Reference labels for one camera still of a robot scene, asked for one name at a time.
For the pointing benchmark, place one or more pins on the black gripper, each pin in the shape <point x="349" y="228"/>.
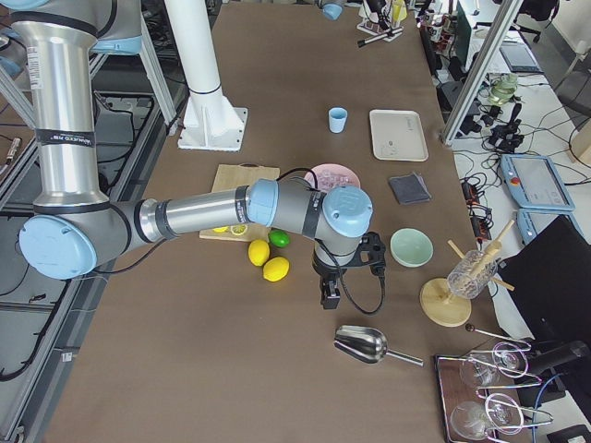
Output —
<point x="374" y="5"/>
<point x="327" y="272"/>

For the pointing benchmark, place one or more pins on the steel muddler black tip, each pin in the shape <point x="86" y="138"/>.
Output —
<point x="392" y="33"/>

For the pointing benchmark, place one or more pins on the yellow plastic cup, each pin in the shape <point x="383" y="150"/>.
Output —
<point x="399" y="10"/>

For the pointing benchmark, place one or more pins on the metal ice scoop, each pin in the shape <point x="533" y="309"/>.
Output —
<point x="368" y="345"/>

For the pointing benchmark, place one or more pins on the wooden cup tree stand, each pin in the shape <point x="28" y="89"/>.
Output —
<point x="436" y="299"/>

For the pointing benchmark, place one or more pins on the small blue plastic cup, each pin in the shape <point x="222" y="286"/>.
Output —
<point x="337" y="118"/>

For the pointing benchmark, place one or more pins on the pink bowl of ice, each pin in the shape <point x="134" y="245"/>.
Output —
<point x="331" y="175"/>

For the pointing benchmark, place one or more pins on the yellow lemon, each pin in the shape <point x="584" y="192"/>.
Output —
<point x="258" y="252"/>
<point x="276" y="269"/>

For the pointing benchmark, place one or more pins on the green lime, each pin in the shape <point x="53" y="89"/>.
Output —
<point x="279" y="238"/>

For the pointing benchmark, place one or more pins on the green ceramic bowl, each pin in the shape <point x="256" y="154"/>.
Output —
<point x="411" y="247"/>

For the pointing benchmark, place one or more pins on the cream rabbit serving tray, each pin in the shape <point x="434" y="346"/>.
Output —
<point x="397" y="136"/>

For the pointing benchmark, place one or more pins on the grey folded cloth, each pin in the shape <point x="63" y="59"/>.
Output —
<point x="409" y="189"/>

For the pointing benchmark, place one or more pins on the clear textured glass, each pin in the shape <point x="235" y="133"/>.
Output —
<point x="472" y="274"/>

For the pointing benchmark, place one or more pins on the wooden cutting board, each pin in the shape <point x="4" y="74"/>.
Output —
<point x="232" y="176"/>

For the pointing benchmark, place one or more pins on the wine glass on rack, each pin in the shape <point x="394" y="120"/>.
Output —
<point x="486" y="368"/>

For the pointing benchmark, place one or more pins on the blue teach pendant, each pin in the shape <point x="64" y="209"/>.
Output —
<point x="534" y="182"/>
<point x="531" y="222"/>

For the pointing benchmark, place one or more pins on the white wire cup rack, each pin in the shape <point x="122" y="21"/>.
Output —
<point x="374" y="29"/>

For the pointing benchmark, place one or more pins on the aluminium frame post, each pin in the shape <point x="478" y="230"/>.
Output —
<point x="503" y="20"/>

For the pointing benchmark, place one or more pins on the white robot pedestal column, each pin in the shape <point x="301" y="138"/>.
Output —
<point x="211" y="122"/>

